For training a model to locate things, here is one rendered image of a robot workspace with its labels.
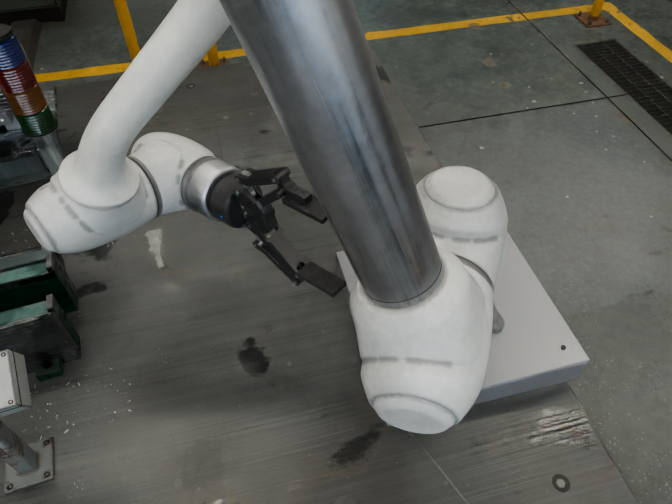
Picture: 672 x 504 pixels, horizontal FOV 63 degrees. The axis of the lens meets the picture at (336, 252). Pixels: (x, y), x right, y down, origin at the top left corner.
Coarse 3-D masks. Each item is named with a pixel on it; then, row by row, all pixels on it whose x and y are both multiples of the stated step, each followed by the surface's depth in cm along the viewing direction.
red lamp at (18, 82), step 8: (24, 64) 93; (0, 72) 91; (8, 72) 92; (16, 72) 92; (24, 72) 93; (32, 72) 96; (0, 80) 93; (8, 80) 93; (16, 80) 93; (24, 80) 94; (32, 80) 95; (8, 88) 94; (16, 88) 94; (24, 88) 94
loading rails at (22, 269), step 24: (0, 264) 94; (24, 264) 95; (48, 264) 94; (0, 288) 93; (24, 288) 95; (48, 288) 97; (72, 288) 103; (0, 312) 89; (24, 312) 89; (48, 312) 89; (0, 336) 86; (24, 336) 88; (48, 336) 90; (72, 336) 95; (48, 360) 93; (72, 360) 96
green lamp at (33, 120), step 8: (40, 112) 99; (48, 112) 101; (24, 120) 99; (32, 120) 99; (40, 120) 100; (48, 120) 101; (24, 128) 100; (32, 128) 100; (40, 128) 101; (48, 128) 102
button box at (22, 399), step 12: (0, 360) 65; (12, 360) 66; (24, 360) 70; (0, 372) 65; (12, 372) 65; (24, 372) 69; (0, 384) 65; (12, 384) 65; (24, 384) 68; (0, 396) 64; (12, 396) 64; (24, 396) 67; (0, 408) 64; (12, 408) 65; (24, 408) 67
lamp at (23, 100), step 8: (32, 88) 96; (40, 88) 99; (8, 96) 95; (16, 96) 95; (24, 96) 95; (32, 96) 96; (40, 96) 98; (16, 104) 96; (24, 104) 96; (32, 104) 97; (40, 104) 98; (16, 112) 98; (24, 112) 97; (32, 112) 98
